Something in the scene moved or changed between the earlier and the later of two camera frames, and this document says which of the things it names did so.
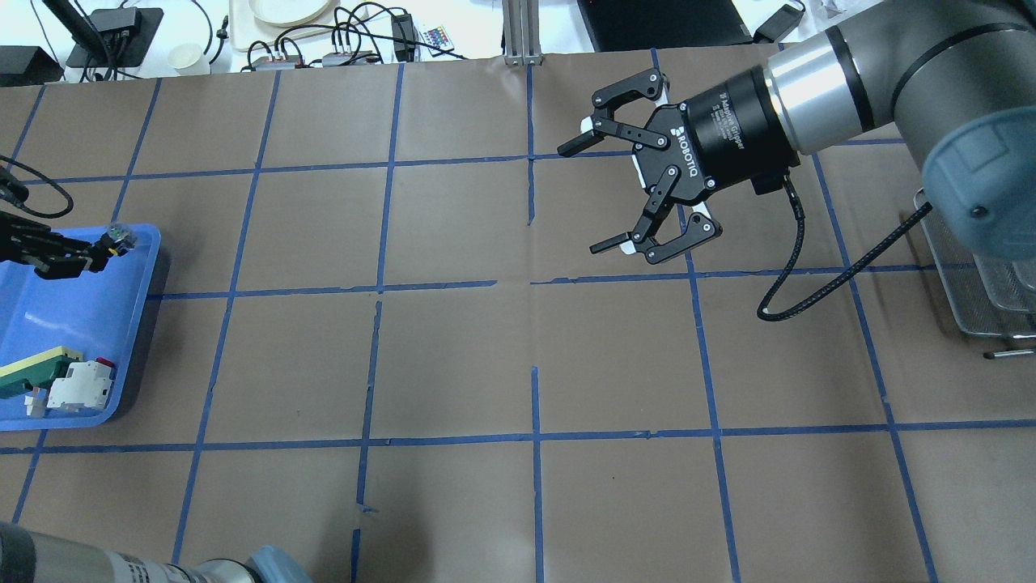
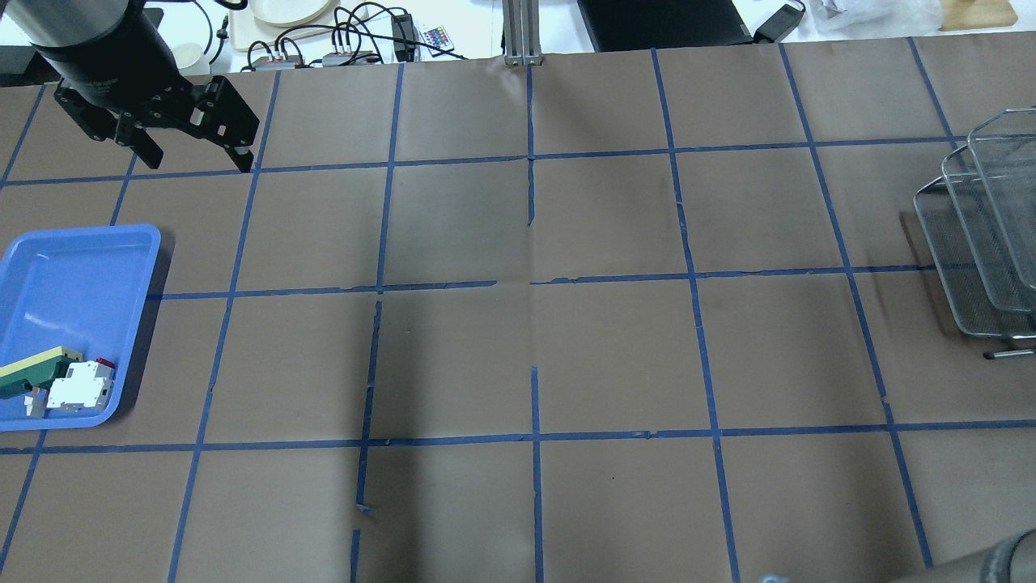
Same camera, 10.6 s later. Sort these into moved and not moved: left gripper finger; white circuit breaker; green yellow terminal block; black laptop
Moved: left gripper finger
Not moved: black laptop; green yellow terminal block; white circuit breaker
